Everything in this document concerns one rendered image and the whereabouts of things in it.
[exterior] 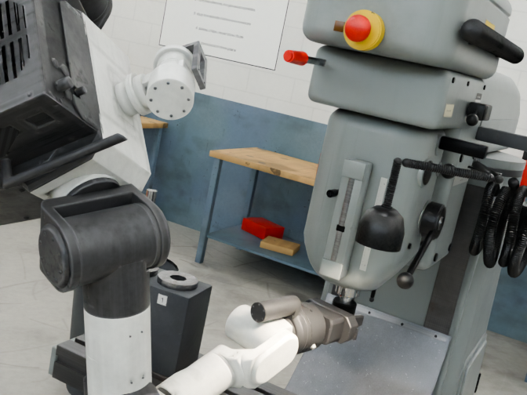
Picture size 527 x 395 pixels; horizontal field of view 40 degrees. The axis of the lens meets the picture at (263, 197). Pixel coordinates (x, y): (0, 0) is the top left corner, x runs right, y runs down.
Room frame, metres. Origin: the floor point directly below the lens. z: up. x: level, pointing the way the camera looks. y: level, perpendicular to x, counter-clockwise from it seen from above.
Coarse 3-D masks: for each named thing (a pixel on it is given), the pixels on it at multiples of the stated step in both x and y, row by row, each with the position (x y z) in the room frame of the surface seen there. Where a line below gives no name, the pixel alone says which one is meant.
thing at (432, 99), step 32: (352, 64) 1.25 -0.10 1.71; (384, 64) 1.23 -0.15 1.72; (416, 64) 1.21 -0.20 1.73; (320, 96) 1.27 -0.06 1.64; (352, 96) 1.24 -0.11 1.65; (384, 96) 1.22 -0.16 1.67; (416, 96) 1.20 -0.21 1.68; (448, 96) 1.20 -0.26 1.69; (480, 96) 1.44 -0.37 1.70; (448, 128) 1.28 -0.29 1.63
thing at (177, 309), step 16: (160, 272) 1.52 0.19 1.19; (176, 272) 1.54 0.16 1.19; (160, 288) 1.46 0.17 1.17; (176, 288) 1.47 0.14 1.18; (192, 288) 1.48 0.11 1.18; (208, 288) 1.52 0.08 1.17; (160, 304) 1.45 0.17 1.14; (176, 304) 1.44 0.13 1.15; (192, 304) 1.46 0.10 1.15; (208, 304) 1.54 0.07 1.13; (160, 320) 1.45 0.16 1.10; (176, 320) 1.44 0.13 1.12; (192, 320) 1.47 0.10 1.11; (160, 336) 1.45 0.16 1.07; (176, 336) 1.44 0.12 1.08; (192, 336) 1.49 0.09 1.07; (160, 352) 1.45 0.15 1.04; (176, 352) 1.44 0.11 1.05; (192, 352) 1.50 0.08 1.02; (160, 368) 1.44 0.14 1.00; (176, 368) 1.44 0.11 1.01
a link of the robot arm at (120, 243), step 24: (72, 216) 0.89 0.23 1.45; (96, 216) 0.90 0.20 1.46; (120, 216) 0.91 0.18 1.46; (144, 216) 0.93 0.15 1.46; (96, 240) 0.87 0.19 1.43; (120, 240) 0.89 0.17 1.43; (144, 240) 0.91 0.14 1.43; (96, 264) 0.86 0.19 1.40; (120, 264) 0.89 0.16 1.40; (144, 264) 0.92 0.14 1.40; (96, 288) 0.89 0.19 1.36; (120, 288) 0.89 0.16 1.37; (144, 288) 0.92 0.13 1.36; (96, 312) 0.90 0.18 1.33; (120, 312) 0.90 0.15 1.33
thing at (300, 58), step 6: (288, 54) 1.15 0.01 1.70; (294, 54) 1.15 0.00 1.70; (300, 54) 1.17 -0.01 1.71; (306, 54) 1.19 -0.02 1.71; (288, 60) 1.15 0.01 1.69; (294, 60) 1.15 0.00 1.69; (300, 60) 1.17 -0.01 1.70; (306, 60) 1.18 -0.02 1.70; (312, 60) 1.22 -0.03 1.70; (318, 60) 1.24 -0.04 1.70; (324, 60) 1.27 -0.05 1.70; (324, 66) 1.27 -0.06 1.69
